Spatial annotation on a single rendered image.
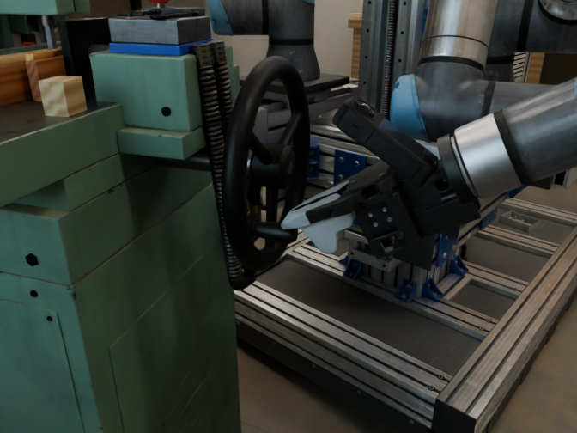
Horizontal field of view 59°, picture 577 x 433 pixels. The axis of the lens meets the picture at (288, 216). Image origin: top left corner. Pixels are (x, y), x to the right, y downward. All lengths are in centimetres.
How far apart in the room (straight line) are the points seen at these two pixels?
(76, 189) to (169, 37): 21
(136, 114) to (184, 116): 7
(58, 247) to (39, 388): 25
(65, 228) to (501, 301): 126
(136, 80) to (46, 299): 29
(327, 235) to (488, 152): 19
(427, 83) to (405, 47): 62
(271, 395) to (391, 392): 38
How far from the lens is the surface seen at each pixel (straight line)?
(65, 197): 63
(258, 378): 154
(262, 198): 99
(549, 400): 164
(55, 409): 82
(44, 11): 80
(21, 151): 57
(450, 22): 62
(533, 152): 49
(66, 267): 65
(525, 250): 191
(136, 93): 68
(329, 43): 409
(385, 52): 130
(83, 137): 64
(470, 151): 50
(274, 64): 65
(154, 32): 66
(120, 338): 76
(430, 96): 60
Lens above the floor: 104
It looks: 25 degrees down
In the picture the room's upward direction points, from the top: straight up
